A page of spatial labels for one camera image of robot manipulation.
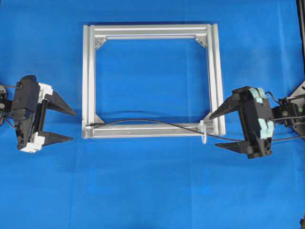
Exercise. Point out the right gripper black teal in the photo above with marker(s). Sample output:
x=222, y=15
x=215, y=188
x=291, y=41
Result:
x=255, y=115

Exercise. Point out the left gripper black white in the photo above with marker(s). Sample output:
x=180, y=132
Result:
x=37, y=138

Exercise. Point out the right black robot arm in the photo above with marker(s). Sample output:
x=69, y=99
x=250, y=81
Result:
x=290, y=112

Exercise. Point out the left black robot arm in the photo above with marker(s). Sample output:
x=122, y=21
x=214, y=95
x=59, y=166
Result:
x=5, y=107

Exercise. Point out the white zip tie loop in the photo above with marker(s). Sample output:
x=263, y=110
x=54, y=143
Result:
x=202, y=129

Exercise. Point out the blue table cloth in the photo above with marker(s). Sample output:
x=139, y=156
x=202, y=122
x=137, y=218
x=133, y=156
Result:
x=149, y=183

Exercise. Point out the aluminium extrusion frame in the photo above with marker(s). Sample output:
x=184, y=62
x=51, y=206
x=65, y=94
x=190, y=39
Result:
x=95, y=36

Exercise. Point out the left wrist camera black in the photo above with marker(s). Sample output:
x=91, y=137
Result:
x=25, y=101

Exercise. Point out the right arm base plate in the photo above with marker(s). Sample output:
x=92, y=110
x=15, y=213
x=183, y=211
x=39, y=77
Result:
x=300, y=90

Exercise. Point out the black vertical post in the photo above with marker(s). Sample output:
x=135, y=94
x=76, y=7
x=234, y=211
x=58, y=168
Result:
x=301, y=18

